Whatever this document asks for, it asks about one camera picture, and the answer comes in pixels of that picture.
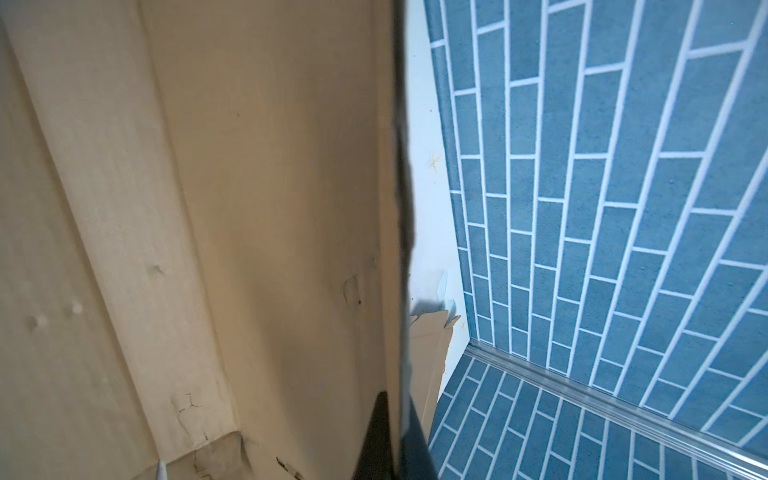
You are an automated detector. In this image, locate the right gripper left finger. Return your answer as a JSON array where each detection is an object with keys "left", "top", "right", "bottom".
[{"left": 352, "top": 391, "right": 394, "bottom": 480}]

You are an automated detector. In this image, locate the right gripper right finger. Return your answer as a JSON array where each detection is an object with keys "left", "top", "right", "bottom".
[{"left": 398, "top": 401, "right": 438, "bottom": 480}]

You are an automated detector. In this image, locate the brown cardboard box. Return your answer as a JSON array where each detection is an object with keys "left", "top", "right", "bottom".
[
  {"left": 1, "top": 1, "right": 409, "bottom": 479},
  {"left": 409, "top": 310, "right": 460, "bottom": 439}
]

